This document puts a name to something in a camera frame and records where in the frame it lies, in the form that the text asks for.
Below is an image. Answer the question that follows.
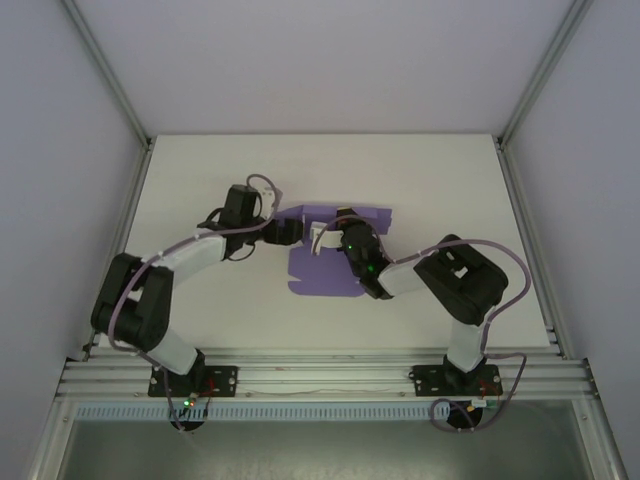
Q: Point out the purple paper box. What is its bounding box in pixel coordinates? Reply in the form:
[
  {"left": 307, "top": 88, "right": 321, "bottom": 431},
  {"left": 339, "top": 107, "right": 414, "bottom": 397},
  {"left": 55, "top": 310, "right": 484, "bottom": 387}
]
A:
[{"left": 272, "top": 201, "right": 394, "bottom": 300}]

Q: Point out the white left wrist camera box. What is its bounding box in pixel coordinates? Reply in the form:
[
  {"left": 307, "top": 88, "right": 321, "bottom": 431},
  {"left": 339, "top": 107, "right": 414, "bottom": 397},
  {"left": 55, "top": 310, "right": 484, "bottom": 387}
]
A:
[{"left": 258, "top": 184, "right": 282, "bottom": 214}]

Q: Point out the aluminium table side rail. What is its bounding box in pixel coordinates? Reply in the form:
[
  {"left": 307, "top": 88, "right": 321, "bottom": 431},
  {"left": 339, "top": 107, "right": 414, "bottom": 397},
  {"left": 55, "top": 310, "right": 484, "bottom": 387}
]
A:
[
  {"left": 497, "top": 139, "right": 569, "bottom": 361},
  {"left": 79, "top": 139, "right": 154, "bottom": 361}
]

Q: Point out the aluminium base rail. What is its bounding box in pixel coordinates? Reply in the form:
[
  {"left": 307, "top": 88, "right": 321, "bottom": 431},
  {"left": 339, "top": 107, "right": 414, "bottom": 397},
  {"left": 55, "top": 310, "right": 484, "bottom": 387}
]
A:
[{"left": 57, "top": 349, "right": 599, "bottom": 401}]

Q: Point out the grey slotted cable duct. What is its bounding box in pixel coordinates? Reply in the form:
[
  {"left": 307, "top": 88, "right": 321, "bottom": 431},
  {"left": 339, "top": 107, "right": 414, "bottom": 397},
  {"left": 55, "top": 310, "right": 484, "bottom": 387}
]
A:
[{"left": 74, "top": 404, "right": 451, "bottom": 421}]

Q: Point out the aluminium frame post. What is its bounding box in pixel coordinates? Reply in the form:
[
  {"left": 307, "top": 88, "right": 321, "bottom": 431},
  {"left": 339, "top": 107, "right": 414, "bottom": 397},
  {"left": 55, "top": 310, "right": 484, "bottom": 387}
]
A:
[
  {"left": 496, "top": 0, "right": 595, "bottom": 149},
  {"left": 62, "top": 0, "right": 154, "bottom": 149}
]

